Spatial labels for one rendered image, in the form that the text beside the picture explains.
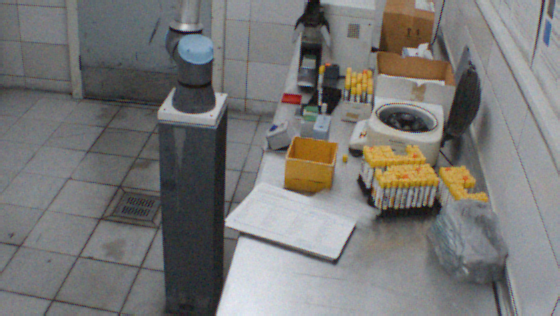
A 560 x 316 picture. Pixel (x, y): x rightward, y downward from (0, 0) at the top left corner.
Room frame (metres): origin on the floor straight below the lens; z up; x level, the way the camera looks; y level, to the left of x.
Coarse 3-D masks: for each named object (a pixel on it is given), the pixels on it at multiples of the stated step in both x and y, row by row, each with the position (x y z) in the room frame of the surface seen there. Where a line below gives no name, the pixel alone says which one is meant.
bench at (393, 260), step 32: (352, 128) 1.94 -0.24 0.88; (352, 160) 1.73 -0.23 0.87; (480, 160) 1.72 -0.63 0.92; (352, 192) 1.55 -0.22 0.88; (384, 224) 1.41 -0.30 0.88; (416, 224) 1.42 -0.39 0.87; (256, 256) 1.24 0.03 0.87; (288, 256) 1.25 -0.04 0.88; (352, 256) 1.26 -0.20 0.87; (384, 256) 1.27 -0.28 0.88; (416, 256) 1.28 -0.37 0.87; (224, 288) 1.11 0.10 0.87; (256, 288) 1.12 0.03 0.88; (288, 288) 1.13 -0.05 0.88; (320, 288) 1.14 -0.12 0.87; (352, 288) 1.14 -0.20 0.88; (384, 288) 1.15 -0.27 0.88; (416, 288) 1.16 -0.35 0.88; (448, 288) 1.16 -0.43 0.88; (480, 288) 1.17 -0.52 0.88
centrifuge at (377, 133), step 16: (384, 112) 1.88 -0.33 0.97; (416, 112) 1.90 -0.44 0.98; (432, 112) 1.89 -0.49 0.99; (368, 128) 1.77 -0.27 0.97; (384, 128) 1.74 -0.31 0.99; (432, 128) 1.75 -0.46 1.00; (352, 144) 1.78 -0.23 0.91; (368, 144) 1.75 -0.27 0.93; (384, 144) 1.72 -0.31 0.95; (400, 144) 1.70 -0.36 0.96; (416, 144) 1.69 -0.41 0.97; (432, 144) 1.69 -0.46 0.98; (432, 160) 1.70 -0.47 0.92
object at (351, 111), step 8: (344, 88) 2.11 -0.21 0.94; (344, 96) 2.04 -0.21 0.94; (360, 96) 2.06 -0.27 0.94; (344, 104) 2.00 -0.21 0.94; (352, 104) 2.00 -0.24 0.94; (360, 104) 1.99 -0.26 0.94; (368, 104) 1.99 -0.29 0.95; (344, 112) 2.00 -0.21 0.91; (352, 112) 2.00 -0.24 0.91; (360, 112) 1.99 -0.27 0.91; (368, 112) 1.99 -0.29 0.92; (344, 120) 2.00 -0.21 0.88; (352, 120) 1.99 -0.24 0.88; (360, 120) 1.99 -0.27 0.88
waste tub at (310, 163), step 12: (300, 144) 1.67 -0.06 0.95; (312, 144) 1.66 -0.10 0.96; (324, 144) 1.66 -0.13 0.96; (336, 144) 1.65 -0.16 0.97; (288, 156) 1.58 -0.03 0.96; (300, 156) 1.67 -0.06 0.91; (312, 156) 1.66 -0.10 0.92; (324, 156) 1.66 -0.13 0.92; (336, 156) 1.63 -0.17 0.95; (288, 168) 1.55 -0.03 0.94; (300, 168) 1.54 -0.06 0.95; (312, 168) 1.54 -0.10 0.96; (324, 168) 1.53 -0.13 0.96; (288, 180) 1.55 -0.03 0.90; (300, 180) 1.54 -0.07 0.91; (312, 180) 1.53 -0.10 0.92; (324, 180) 1.53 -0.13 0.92; (312, 192) 1.53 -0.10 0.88
